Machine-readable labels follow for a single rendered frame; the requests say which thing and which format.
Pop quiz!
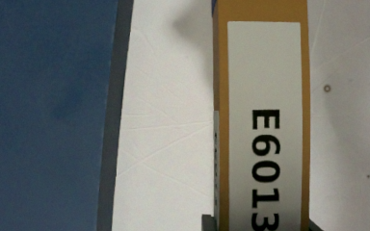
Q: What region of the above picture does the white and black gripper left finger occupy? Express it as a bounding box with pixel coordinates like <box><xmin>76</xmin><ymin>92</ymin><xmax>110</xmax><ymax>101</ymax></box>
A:
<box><xmin>201</xmin><ymin>214</ymin><xmax>218</xmax><ymax>231</ymax></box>

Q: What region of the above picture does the tan welding electrode pack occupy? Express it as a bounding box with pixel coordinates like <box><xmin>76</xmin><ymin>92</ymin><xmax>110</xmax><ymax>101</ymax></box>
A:
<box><xmin>211</xmin><ymin>0</ymin><xmax>310</xmax><ymax>231</ymax></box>

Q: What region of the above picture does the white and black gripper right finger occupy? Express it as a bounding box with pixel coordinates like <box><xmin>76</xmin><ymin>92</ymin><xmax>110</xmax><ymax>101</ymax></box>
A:
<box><xmin>308</xmin><ymin>219</ymin><xmax>324</xmax><ymax>231</ymax></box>

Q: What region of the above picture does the dark blue low platform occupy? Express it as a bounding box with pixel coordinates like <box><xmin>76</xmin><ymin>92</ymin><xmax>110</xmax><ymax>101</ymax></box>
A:
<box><xmin>0</xmin><ymin>0</ymin><xmax>133</xmax><ymax>231</ymax></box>

